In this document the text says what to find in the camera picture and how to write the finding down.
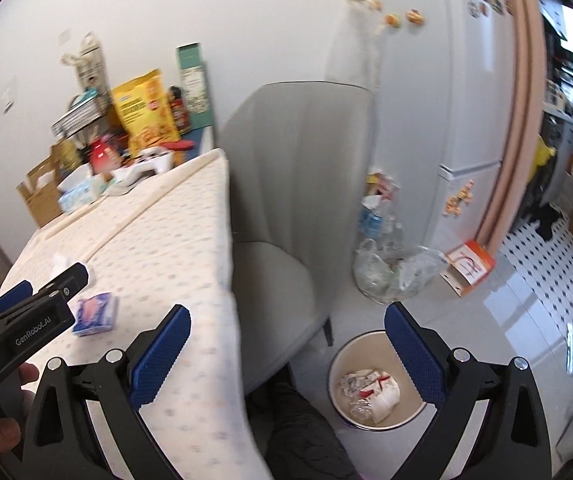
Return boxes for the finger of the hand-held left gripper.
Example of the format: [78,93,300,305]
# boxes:
[0,281,35,314]
[40,262,90,307]

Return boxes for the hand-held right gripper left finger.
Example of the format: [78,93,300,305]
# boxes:
[20,304,192,480]

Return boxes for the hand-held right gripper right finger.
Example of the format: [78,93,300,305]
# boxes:
[384,301,552,480]

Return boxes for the blue pink tissue packet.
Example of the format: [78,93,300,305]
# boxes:
[72,292,118,337]

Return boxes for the red white paper wrapper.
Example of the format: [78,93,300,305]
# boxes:
[361,369,402,425]

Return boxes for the cream round waste bin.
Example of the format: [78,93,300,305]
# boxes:
[327,330,427,430]

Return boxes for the silver wrapper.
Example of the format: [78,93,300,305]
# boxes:
[339,371,374,397]

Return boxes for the open brown cardboard box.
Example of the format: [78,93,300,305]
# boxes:
[16,157,65,229]

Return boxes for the clear plastic bag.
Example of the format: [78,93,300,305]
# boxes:
[353,237,450,304]

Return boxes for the blue white tissue box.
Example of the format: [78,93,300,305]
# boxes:
[57,167,110,214]

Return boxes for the orange white carton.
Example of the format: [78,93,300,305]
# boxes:
[440,239,497,297]

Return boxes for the dotted cream table cover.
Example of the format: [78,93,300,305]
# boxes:
[0,148,273,480]

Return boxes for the dark gold foil bag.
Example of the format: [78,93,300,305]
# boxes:
[51,139,82,171]

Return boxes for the person's leg dark trousers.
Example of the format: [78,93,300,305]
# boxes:
[245,379,358,480]

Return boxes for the white game controller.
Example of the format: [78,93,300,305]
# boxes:
[111,147,175,184]

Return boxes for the plastic bottle blue label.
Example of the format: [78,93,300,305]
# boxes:
[361,194,386,239]

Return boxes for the cluster of yellow figure magnets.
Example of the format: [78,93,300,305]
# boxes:
[443,179,476,219]

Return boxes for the yellow snack bag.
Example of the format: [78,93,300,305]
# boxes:
[108,68,182,154]

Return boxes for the black cloth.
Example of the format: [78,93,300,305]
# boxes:
[523,204,560,241]

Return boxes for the red sauce bottle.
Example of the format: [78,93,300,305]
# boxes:
[168,85,192,134]

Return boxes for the grey upholstered chair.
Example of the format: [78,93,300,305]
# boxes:
[218,81,375,397]

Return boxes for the tall green box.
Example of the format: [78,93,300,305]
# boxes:
[175,42,216,131]

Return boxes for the white fridge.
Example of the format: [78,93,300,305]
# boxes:
[361,0,518,262]

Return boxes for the hanging translucent plastic bag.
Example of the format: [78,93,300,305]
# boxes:
[326,0,385,89]

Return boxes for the kitchen shelf rack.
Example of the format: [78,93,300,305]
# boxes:
[539,0,573,127]

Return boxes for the black wire basket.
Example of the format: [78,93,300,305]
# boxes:
[48,94,112,139]

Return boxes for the white wall switch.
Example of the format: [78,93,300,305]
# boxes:
[0,77,20,114]

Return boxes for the pink door frame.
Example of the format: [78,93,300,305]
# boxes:
[475,0,548,257]

